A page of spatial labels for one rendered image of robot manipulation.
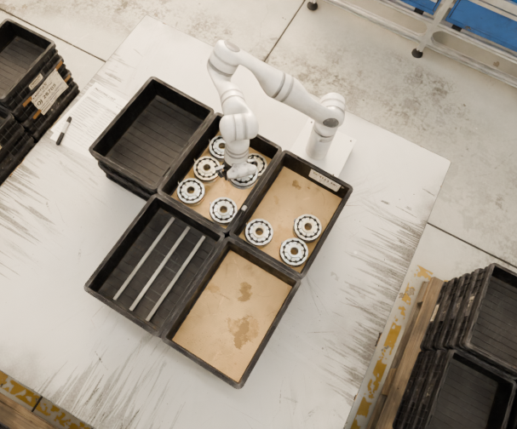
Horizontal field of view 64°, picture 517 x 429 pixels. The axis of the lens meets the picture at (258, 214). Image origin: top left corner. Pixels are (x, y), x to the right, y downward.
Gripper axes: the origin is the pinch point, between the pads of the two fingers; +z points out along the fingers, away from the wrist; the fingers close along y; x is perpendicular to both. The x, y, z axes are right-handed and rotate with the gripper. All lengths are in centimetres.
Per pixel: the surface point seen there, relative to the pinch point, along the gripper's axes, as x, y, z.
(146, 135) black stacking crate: -33.4, 25.7, 19.2
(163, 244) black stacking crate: 12.2, 29.4, 18.3
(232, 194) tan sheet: -0.1, 0.1, 17.7
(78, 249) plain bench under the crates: 1, 61, 32
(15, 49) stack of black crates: -121, 81, 56
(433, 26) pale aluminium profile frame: -101, -166, 72
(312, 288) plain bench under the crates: 41, -21, 29
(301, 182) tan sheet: 2.4, -27.5, 16.9
